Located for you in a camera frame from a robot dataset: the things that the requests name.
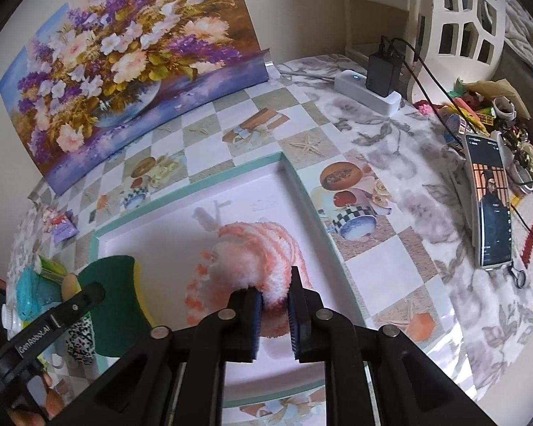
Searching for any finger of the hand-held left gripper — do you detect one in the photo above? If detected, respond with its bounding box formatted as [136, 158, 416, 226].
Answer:
[15, 280, 106, 358]

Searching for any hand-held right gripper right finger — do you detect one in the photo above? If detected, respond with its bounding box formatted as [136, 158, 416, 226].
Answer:
[286, 266, 485, 426]

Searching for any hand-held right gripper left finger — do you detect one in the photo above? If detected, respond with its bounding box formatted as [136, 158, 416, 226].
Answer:
[71, 288, 265, 426]

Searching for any green yellow sponge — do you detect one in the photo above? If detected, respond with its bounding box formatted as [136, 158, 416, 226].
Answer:
[73, 255, 156, 358]

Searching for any orange white fluffy pompom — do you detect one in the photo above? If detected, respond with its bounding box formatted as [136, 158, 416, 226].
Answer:
[184, 219, 314, 335]

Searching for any white tray with teal rim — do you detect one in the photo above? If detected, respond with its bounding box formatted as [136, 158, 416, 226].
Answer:
[90, 151, 374, 409]

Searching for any person's left hand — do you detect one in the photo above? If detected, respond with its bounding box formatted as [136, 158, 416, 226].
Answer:
[9, 370, 67, 426]

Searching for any beige makeup sponge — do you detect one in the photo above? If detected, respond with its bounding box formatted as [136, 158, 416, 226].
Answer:
[61, 274, 83, 300]

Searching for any leopard print cloth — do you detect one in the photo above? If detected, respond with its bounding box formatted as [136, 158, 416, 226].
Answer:
[64, 313, 96, 365]

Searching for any green packet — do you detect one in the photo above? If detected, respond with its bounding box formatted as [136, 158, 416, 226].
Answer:
[38, 255, 78, 282]

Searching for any teal plastic toy box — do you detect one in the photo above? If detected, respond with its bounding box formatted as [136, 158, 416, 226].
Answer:
[15, 271, 67, 324]

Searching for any white lidded bottle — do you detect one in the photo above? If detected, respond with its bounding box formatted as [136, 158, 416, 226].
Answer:
[1, 306, 23, 331]

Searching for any purple snack packet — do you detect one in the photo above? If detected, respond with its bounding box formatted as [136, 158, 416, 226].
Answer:
[44, 208, 80, 244]

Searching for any grey floral tablecloth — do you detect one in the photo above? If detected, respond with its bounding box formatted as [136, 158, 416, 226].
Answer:
[275, 53, 533, 404]

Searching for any checkered printed oilcloth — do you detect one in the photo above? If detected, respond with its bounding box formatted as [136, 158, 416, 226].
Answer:
[9, 82, 454, 426]

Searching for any smartphone in white case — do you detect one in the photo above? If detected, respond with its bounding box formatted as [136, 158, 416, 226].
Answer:
[461, 132, 516, 271]

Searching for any white power strip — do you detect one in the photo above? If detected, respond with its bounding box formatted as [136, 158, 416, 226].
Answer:
[333, 70, 403, 116]

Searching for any floral painting poster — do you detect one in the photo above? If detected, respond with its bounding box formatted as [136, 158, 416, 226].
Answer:
[0, 0, 274, 196]

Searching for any black charger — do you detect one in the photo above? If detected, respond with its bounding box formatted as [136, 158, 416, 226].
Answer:
[366, 35, 405, 98]

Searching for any pile of colourful trinkets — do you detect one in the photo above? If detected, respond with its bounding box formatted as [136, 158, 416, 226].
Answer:
[415, 77, 533, 196]

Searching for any white lattice chair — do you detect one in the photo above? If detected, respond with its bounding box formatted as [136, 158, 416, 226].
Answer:
[342, 0, 507, 98]

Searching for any grey patterned bedding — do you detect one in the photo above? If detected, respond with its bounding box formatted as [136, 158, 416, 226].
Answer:
[502, 0, 533, 72]

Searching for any white power strip cable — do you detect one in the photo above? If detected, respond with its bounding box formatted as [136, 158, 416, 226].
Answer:
[278, 64, 338, 83]

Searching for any black charger cable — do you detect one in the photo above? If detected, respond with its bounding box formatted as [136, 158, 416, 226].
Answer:
[388, 38, 472, 152]

